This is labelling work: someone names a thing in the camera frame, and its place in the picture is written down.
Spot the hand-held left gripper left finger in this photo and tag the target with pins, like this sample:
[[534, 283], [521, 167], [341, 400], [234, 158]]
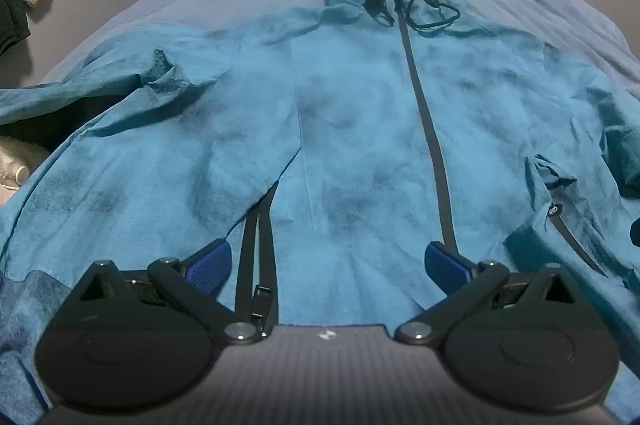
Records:
[[210, 264]]

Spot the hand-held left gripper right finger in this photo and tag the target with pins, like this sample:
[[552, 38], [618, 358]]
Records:
[[446, 266]]

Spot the grey plush toy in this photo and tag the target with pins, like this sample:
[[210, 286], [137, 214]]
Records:
[[17, 155]]

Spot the teal hooded jacket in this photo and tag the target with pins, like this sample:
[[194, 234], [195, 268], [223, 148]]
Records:
[[350, 130]]

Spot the black cloth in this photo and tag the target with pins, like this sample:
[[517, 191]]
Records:
[[11, 20]]

